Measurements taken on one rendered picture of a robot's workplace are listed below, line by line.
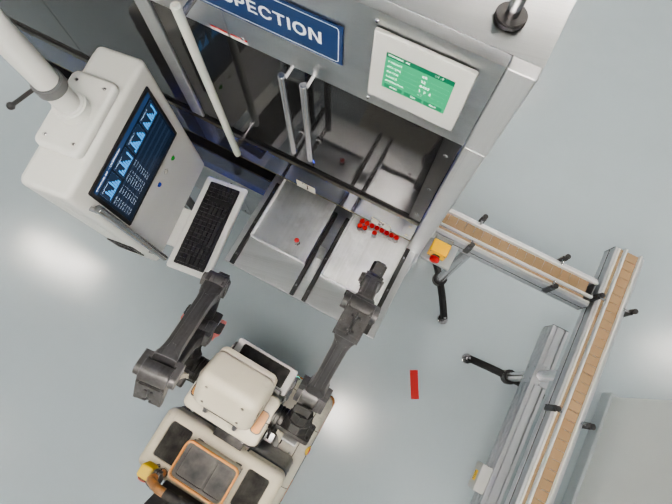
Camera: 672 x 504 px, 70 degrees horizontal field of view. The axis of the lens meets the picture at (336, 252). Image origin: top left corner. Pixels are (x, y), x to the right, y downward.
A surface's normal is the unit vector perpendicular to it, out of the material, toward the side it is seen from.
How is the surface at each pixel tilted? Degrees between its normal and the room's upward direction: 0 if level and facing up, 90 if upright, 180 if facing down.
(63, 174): 0
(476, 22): 0
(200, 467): 0
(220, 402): 48
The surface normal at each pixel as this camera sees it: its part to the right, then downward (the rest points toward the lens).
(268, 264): 0.00, -0.25
